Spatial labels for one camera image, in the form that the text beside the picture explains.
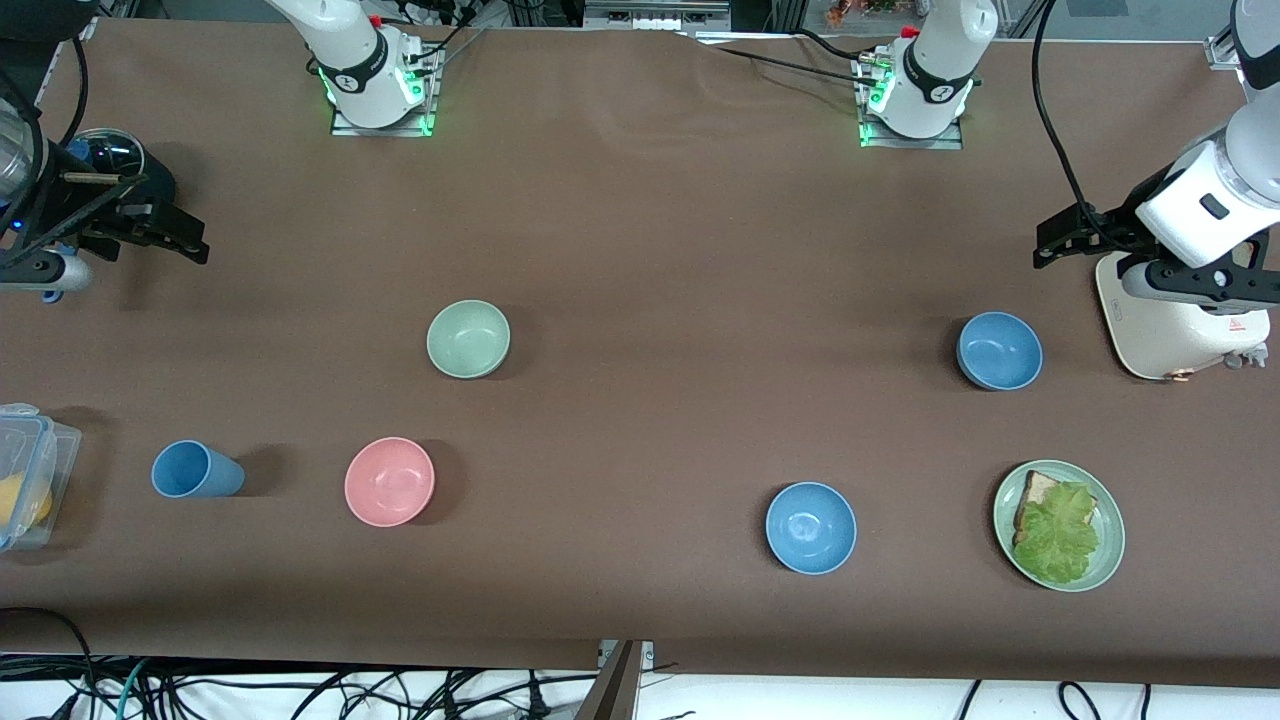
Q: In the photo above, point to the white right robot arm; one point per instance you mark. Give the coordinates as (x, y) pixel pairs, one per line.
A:
(355, 60)

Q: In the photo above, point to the blue bowl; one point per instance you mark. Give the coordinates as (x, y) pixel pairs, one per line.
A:
(999, 350)
(811, 527)

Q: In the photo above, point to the clear plastic food container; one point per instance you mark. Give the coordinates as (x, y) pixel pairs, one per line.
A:
(55, 450)

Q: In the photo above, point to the cream white toaster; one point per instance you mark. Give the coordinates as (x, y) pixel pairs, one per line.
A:
(1170, 340)

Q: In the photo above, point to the metal clamp bracket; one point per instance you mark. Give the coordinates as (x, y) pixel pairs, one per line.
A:
(645, 652)

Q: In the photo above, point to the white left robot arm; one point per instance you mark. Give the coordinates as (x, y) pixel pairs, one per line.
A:
(930, 75)

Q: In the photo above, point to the bread slice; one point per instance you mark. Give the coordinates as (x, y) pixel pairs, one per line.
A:
(1035, 490)

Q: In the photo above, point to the green lettuce leaf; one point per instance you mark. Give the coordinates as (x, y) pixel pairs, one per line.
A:
(1060, 535)

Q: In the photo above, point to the brown table cover sheet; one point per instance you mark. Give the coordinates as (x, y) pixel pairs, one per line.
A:
(640, 200)

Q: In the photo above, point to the green plate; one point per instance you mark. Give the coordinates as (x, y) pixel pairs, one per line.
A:
(1108, 540)

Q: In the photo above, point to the blue cup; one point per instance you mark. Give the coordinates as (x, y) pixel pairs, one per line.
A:
(195, 470)

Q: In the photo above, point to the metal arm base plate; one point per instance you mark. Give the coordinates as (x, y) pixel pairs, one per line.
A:
(345, 127)
(940, 142)

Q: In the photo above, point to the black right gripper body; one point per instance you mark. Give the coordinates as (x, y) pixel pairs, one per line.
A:
(112, 195)

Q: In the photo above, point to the yellow fruit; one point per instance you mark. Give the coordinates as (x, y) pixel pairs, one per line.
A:
(25, 500)

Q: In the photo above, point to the pink bowl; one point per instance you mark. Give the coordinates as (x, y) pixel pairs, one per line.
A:
(389, 481)

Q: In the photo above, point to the green bowl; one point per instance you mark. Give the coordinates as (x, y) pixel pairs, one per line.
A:
(468, 338)

